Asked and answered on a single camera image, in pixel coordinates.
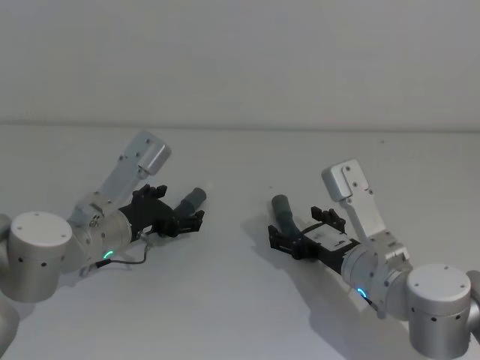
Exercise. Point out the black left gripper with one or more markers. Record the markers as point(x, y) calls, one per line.
point(152, 213)

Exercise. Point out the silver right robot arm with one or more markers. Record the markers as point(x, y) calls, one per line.
point(438, 292)

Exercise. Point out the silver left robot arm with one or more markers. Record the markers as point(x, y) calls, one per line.
point(39, 243)

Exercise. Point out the white curtain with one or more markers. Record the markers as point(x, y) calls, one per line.
point(240, 60)

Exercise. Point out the white table cloth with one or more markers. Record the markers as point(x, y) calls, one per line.
point(232, 292)

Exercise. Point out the dark grey cylindrical peg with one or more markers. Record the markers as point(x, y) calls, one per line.
point(195, 197)
point(281, 208)

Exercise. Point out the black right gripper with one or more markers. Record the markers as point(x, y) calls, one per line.
point(326, 243)

